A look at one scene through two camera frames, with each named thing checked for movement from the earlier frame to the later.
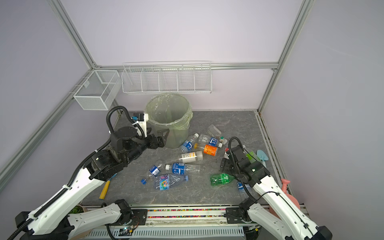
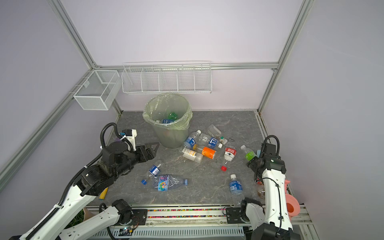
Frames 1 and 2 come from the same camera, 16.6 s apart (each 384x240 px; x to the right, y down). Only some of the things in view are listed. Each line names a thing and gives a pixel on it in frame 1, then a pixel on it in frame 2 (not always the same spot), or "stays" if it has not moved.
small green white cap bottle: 223,140 stays
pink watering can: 284,182 stays
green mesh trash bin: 172,112 stays
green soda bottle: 221,179 -> 172,116
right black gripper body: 238,173 -> 254,166
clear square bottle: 214,131 stays
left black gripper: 162,141 -> 140,149
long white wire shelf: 167,77 stays
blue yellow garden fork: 105,188 stays
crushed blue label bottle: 155,170 stays
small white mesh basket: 100,91 stays
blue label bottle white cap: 180,168 -> 166,121
